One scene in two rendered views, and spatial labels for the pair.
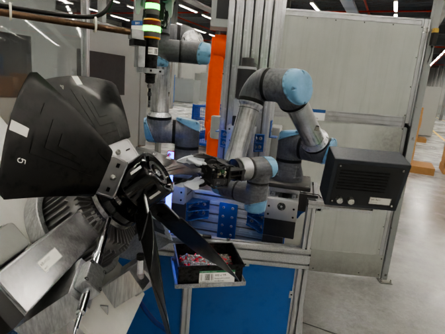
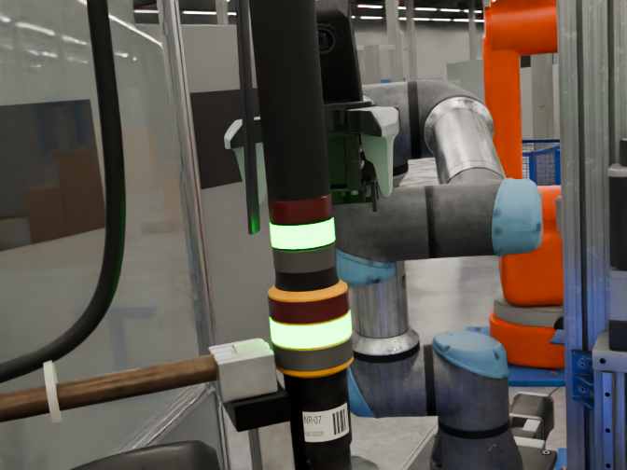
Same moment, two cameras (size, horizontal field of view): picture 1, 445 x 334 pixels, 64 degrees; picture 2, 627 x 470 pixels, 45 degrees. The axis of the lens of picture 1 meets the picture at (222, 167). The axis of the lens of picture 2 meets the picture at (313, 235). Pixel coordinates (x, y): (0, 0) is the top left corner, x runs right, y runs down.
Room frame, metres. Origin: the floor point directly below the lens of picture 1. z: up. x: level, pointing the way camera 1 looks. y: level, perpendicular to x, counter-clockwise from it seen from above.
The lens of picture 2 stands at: (0.55, 0.09, 1.68)
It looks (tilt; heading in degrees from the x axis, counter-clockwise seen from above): 11 degrees down; 16
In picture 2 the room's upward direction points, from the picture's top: 5 degrees counter-clockwise
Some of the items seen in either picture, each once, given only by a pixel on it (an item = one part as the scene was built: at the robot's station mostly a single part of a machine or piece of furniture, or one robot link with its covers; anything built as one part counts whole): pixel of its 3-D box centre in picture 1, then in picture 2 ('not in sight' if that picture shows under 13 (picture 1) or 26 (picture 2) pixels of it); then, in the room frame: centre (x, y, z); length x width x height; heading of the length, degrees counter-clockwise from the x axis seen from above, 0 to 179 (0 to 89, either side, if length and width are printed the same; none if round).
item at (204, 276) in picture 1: (206, 262); not in sight; (1.12, 0.03, 0.85); 0.22 x 0.17 x 0.07; 103
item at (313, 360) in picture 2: (151, 34); (313, 347); (0.93, 0.20, 1.54); 0.04 x 0.04 x 0.01
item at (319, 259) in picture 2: (152, 12); (304, 255); (0.93, 0.20, 1.60); 0.03 x 0.03 x 0.01
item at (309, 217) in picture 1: (308, 223); not in sight; (1.27, -0.34, 0.96); 0.03 x 0.03 x 0.20; 88
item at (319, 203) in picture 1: (339, 205); not in sight; (1.27, -0.44, 1.04); 0.24 x 0.03 x 0.03; 88
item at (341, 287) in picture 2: (151, 29); (311, 324); (0.93, 0.20, 1.56); 0.04 x 0.04 x 0.05
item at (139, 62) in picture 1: (147, 52); (302, 424); (0.92, 0.21, 1.50); 0.09 x 0.07 x 0.10; 123
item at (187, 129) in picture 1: (186, 131); (466, 376); (1.73, 0.19, 1.20); 0.13 x 0.12 x 0.14; 98
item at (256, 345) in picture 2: not in sight; (250, 360); (0.91, 0.23, 1.54); 0.02 x 0.02 x 0.02; 33
